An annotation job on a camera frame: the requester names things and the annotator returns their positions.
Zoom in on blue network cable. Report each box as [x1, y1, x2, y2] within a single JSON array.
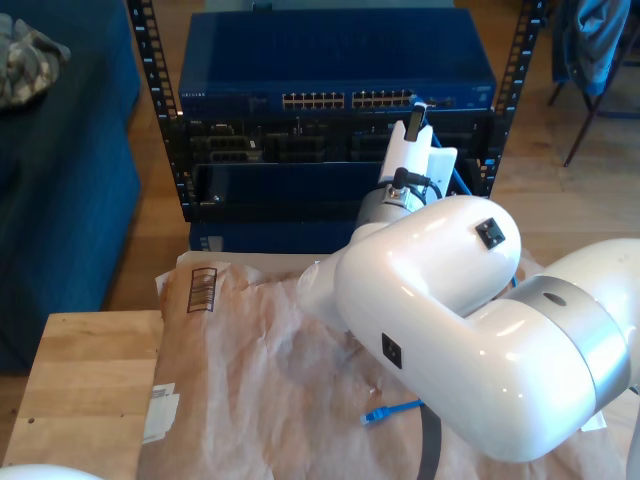
[[360, 94, 521, 427]]

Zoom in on black rack server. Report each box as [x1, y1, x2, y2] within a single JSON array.
[[182, 115, 494, 164]]

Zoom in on black rack tray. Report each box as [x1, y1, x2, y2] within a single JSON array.
[[192, 158, 484, 222]]

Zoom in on dark metal chair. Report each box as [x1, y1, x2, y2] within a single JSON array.
[[547, 0, 640, 169]]

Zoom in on blue box under rack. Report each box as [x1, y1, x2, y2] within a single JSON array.
[[188, 219, 364, 254]]

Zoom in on blue grey jacket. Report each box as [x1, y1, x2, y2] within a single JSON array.
[[552, 0, 632, 97]]

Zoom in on brown paper mailer envelope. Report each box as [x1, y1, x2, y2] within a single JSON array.
[[137, 247, 629, 480]]

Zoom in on blue sofa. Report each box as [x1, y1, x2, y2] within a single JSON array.
[[0, 0, 142, 375]]

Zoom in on camouflage cloth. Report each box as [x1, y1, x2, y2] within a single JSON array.
[[0, 12, 72, 110]]

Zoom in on blue network switch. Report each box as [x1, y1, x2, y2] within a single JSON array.
[[178, 8, 497, 117]]

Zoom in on black rack frame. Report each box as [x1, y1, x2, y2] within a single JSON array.
[[125, 0, 546, 224]]

